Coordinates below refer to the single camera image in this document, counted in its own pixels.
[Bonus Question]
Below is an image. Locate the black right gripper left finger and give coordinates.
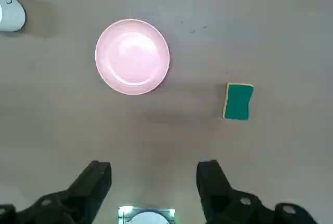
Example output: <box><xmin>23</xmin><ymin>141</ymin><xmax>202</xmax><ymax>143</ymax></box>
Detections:
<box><xmin>0</xmin><ymin>160</ymin><xmax>113</xmax><ymax>224</ymax></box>

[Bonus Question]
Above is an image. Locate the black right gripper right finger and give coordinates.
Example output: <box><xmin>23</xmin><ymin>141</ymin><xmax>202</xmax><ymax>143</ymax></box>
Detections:
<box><xmin>196</xmin><ymin>159</ymin><xmax>318</xmax><ymax>224</ymax></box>

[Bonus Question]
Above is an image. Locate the green and yellow sponge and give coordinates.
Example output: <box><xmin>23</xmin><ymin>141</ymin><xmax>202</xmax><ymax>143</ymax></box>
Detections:
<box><xmin>221</xmin><ymin>82</ymin><xmax>254</xmax><ymax>121</ymax></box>

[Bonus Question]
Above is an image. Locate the pink round plate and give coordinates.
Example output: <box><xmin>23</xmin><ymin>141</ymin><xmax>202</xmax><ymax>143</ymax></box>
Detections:
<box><xmin>95</xmin><ymin>19</ymin><xmax>171</xmax><ymax>96</ymax></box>

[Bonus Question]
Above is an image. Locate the white smiley face mug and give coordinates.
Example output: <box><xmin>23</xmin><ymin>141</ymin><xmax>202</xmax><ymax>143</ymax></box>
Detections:
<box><xmin>0</xmin><ymin>0</ymin><xmax>27</xmax><ymax>33</ymax></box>

